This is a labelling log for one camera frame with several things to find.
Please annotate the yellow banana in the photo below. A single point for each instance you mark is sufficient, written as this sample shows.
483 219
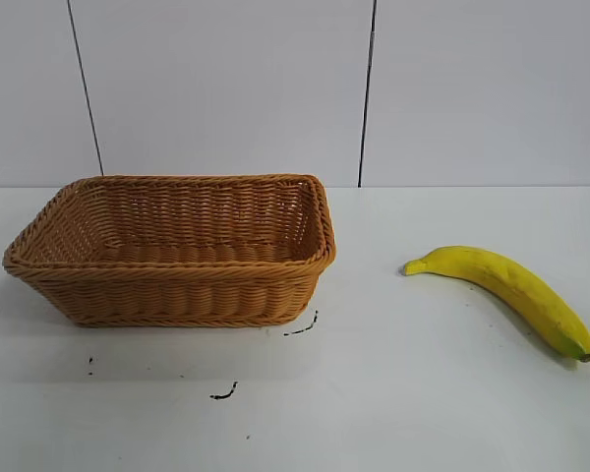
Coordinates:
521 290

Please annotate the tan woven wicker basket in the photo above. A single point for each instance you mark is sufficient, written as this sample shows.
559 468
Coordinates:
177 295

